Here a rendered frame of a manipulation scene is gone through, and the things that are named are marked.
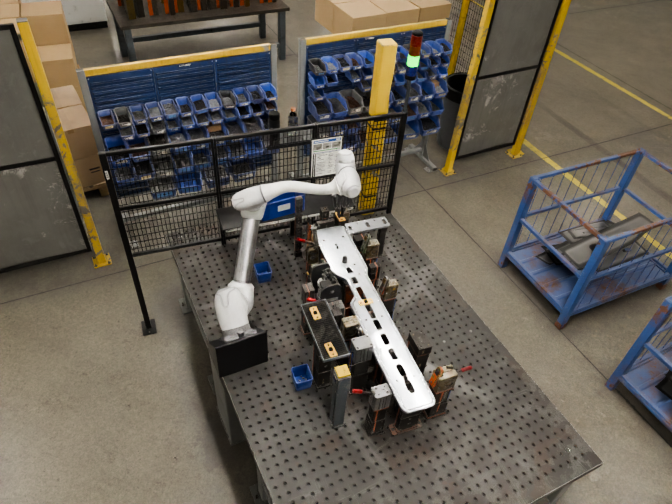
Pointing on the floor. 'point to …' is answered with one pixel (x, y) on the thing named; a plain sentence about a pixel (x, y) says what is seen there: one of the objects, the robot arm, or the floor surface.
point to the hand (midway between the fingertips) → (340, 211)
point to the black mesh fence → (245, 183)
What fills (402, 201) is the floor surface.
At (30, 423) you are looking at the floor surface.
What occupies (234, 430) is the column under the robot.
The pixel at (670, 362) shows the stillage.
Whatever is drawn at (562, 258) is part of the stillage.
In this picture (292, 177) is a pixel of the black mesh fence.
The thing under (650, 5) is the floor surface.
